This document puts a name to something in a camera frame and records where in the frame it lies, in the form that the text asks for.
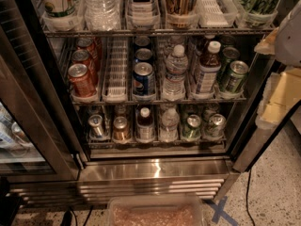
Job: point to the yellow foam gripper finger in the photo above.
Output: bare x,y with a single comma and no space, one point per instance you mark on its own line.
282,91

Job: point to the clear water bottle top shelf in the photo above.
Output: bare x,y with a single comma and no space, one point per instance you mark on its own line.
102,15

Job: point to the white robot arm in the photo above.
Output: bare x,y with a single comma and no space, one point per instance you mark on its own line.
285,38

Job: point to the open fridge door right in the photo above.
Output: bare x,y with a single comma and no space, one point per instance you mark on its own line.
260,137

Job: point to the brown tea bottle middle shelf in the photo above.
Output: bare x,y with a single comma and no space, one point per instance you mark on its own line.
206,71

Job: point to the green can bottom shelf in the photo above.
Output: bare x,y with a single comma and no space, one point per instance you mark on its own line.
191,127

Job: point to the empty white tray top shelf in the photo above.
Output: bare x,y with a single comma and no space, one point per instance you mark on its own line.
216,13

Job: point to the water bottle middle shelf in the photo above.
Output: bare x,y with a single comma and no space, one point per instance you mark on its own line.
176,67

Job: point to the water bottle bottom shelf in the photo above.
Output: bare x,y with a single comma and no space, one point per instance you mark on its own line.
168,130

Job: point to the tea bottle bottom shelf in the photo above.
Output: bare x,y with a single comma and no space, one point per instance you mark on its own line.
145,125

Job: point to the tea bottle top shelf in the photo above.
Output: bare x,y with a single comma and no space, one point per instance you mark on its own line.
142,14

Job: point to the gold can bottom shelf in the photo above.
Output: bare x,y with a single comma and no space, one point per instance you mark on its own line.
121,129

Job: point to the silver can bottom shelf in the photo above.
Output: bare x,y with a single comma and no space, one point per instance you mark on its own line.
96,125

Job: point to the steel fridge base grille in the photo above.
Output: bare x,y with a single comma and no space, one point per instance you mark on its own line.
209,178

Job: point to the glass fridge door left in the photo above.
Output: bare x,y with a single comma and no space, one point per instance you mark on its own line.
33,95

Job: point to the front green soda can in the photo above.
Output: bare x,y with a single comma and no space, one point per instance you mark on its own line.
234,77

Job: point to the green soda can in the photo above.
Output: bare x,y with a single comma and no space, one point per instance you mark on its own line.
227,55
234,77

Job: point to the back green soda can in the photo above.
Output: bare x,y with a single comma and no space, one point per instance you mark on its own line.
227,55

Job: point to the green can bottom right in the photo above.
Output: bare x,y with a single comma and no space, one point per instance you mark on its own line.
215,127

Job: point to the front blue pepsi can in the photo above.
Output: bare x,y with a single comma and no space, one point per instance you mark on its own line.
143,79

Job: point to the blue pepsi can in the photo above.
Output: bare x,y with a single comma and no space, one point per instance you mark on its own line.
143,79
143,55

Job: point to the middle blue pepsi can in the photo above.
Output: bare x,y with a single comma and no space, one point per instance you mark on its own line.
143,55

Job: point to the clear plastic bin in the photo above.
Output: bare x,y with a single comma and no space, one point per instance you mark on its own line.
155,210

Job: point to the front red soda can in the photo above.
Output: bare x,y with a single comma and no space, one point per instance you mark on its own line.
81,80

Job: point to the red soda can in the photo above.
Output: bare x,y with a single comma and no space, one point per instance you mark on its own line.
83,56
81,80
91,46

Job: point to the back red soda can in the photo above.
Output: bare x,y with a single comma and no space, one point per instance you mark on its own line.
91,46

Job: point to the middle red soda can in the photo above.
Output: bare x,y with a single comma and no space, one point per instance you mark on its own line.
83,56

